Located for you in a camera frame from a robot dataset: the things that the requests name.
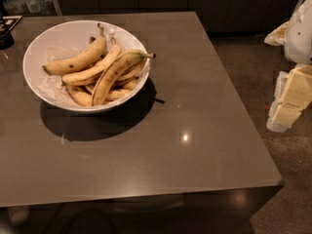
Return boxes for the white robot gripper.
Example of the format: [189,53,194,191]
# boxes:
[264,0,312,133]

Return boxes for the long yellow banana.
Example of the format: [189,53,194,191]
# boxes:
[92,50,156,106]

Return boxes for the right side yellow banana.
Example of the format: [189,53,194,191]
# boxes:
[117,59,146,81]

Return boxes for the small banana under pile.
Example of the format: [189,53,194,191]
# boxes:
[84,85,130,101]

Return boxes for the top left yellow banana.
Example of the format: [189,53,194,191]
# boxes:
[43,23,106,75]

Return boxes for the middle yellow banana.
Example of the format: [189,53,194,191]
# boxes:
[61,37,122,86]

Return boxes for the bottom left yellow banana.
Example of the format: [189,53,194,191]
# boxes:
[65,85,92,106]

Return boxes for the white ceramic bowl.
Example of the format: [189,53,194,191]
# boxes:
[22,20,150,114]

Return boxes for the bottles behind glass shelf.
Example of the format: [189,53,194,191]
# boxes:
[0,0,61,16]

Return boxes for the black object at left edge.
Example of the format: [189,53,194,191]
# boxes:
[0,16,21,50]

